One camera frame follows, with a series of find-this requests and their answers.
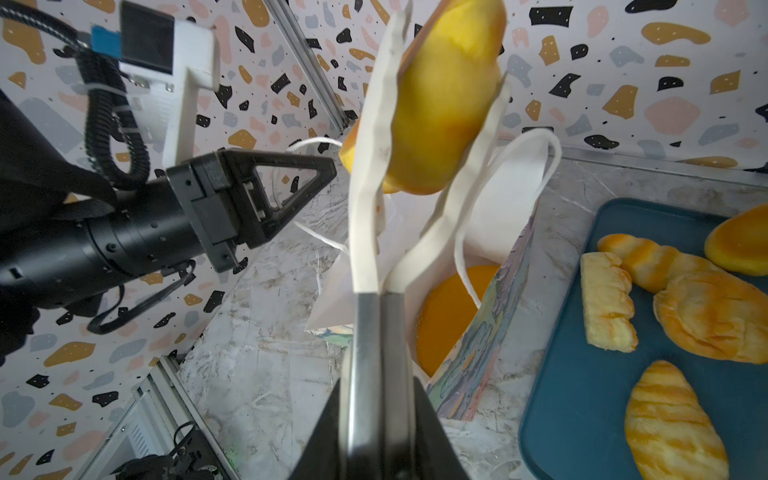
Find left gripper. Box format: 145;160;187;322
1;150;337;309

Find striped croissant bread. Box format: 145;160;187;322
624;360;730;479

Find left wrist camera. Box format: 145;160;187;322
90;1;220;169

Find teal tray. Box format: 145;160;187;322
518;197;768;480

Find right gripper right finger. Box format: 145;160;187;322
413;377;469;480

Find twisted bread stick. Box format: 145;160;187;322
597;232;715;295

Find small round bun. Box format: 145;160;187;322
704;203;768;276

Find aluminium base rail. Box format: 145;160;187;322
76;356;238;479

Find black corrugated cable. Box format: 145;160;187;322
0;0;152;192

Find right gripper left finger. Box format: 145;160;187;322
289;380;348;480

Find small yellow bread roll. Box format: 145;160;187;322
338;0;508;196

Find round folded bun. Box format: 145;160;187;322
653;271;767;365

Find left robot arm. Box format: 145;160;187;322
1;99;336;355

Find cream tongs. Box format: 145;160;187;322
323;1;511;479

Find floral paper bag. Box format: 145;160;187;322
296;128;562;421

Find pale rectangular pastry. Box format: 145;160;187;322
580;252;638;353

